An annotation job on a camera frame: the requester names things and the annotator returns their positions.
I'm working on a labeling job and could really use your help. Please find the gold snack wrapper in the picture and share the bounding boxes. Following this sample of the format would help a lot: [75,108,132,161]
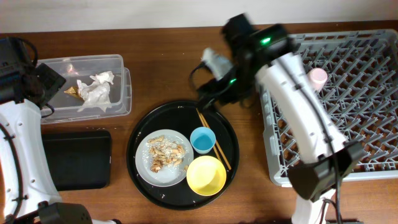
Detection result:
[64,86,83,100]

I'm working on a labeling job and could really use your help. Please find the white napkin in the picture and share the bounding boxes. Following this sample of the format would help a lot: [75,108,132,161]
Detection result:
[76,71,114,112]

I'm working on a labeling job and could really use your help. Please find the blue cup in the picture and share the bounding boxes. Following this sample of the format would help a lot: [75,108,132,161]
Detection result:
[190,127,216,154]

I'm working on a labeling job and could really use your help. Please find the pink cup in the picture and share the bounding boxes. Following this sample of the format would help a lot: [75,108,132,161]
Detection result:
[307,68,328,91]

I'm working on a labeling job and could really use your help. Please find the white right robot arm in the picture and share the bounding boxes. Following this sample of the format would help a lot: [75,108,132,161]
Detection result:
[197,15,363,223]

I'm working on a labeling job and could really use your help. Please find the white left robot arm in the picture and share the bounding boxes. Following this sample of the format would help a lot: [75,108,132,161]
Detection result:
[1,37,96,223]

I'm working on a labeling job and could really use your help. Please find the clear plastic waste bin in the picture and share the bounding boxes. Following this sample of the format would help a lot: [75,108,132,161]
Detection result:
[39,54,132,124]

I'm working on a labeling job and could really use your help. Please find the grey dishwasher rack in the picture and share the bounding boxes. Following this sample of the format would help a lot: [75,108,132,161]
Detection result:
[251,29,398,188]

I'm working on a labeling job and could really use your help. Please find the wooden chopstick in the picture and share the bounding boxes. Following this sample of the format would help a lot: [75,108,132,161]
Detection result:
[197,107,233,171]
[196,109,221,161]

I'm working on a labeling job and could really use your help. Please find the round black serving tray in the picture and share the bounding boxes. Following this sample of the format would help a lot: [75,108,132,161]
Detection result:
[126,100,239,210]

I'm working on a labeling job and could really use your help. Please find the black rectangular tray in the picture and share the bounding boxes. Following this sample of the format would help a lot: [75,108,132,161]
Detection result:
[42,131,112,191]

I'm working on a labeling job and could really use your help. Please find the yellow bowl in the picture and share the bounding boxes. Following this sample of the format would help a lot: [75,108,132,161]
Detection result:
[186,156,227,196]

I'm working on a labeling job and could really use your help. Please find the peanut shells and rice scraps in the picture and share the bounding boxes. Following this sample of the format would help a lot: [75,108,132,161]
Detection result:
[147,135,187,173]

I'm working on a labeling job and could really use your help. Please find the grey plate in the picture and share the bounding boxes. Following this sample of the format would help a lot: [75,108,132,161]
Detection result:
[135,129,194,187]

